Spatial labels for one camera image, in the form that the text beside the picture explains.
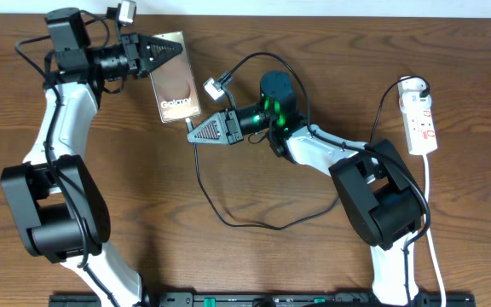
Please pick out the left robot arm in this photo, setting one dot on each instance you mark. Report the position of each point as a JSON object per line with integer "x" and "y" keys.
{"x": 57, "y": 208}

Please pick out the white power strip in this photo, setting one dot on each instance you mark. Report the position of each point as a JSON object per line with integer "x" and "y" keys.
{"x": 415, "y": 105}

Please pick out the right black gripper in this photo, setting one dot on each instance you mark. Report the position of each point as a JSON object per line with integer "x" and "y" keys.
{"x": 224, "y": 120}

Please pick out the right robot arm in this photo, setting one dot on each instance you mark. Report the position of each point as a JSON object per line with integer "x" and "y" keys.
{"x": 381, "y": 199}

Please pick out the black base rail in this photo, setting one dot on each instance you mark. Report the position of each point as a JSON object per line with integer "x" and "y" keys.
{"x": 251, "y": 300}

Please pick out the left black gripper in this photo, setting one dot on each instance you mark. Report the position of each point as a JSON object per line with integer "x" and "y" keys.
{"x": 145, "y": 44}

